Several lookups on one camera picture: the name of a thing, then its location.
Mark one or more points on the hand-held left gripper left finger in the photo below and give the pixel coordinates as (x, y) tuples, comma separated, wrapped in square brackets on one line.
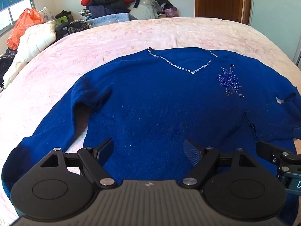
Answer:
[(105, 147)]

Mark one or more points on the black and green bag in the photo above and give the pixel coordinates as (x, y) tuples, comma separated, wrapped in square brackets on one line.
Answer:
[(64, 17)]

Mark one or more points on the light blue blanket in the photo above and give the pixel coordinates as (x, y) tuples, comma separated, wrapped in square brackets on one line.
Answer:
[(110, 20)]

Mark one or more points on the orange plastic bag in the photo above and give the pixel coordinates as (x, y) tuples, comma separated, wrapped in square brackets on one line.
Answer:
[(22, 26)]

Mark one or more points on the pink bed blanket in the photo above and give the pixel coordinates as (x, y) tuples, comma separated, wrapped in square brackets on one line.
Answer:
[(117, 35)]

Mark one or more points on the brown wooden door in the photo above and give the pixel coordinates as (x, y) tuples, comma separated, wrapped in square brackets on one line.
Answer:
[(218, 0)]

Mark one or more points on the white quilted duvet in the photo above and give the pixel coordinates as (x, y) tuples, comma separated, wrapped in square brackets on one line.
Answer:
[(33, 42)]

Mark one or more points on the window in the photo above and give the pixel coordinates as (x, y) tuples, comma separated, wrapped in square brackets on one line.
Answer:
[(9, 18)]

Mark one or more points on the clear plastic bag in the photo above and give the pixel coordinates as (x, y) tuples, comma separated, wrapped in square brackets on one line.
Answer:
[(147, 7)]

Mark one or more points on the frosted sliding wardrobe door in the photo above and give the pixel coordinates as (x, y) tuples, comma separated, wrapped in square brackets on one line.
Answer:
[(275, 4)]

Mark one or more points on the floral pillow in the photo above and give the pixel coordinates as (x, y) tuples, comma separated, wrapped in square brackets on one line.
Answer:
[(47, 14)]

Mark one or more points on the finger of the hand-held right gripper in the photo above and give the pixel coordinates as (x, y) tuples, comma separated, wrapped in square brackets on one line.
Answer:
[(297, 132), (267, 148)]

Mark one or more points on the dark patterned cloth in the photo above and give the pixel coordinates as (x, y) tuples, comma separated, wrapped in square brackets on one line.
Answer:
[(4, 63)]

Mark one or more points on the blue beaded sweater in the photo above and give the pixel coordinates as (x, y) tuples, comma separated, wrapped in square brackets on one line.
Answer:
[(152, 103)]

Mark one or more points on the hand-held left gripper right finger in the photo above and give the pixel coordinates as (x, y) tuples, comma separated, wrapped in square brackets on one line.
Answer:
[(191, 151)]

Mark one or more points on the purple bag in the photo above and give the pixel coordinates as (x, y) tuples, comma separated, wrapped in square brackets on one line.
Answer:
[(170, 11)]

